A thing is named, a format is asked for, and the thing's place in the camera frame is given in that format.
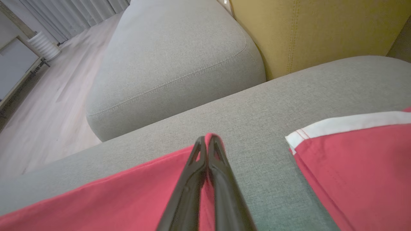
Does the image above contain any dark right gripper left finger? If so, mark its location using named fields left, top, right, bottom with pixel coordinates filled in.
left=156, top=136, right=207, bottom=231

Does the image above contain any yellow sofa backrest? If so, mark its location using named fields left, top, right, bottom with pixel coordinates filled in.
left=230, top=0, right=411, bottom=81

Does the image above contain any white low cabinet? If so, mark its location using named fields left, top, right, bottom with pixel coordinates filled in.
left=0, top=37, right=50, bottom=111

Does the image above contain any large grey sofa seat cushion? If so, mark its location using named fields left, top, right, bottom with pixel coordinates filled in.
left=0, top=55, right=411, bottom=231

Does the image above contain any white ribbed cylinder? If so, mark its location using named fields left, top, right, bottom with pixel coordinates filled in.
left=27, top=31, right=61, bottom=61

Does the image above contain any red and white garment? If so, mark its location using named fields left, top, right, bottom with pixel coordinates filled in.
left=0, top=133, right=227, bottom=231

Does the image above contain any beige wooden post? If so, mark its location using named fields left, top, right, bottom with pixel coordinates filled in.
left=0, top=2, right=36, bottom=39

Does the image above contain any small grey sofa seat cushion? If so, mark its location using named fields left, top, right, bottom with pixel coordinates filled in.
left=85, top=0, right=267, bottom=142

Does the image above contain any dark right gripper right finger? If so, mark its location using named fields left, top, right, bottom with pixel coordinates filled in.
left=207, top=136, right=257, bottom=231

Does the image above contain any grey curtain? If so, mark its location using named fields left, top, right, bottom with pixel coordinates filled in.
left=8, top=0, right=130, bottom=44

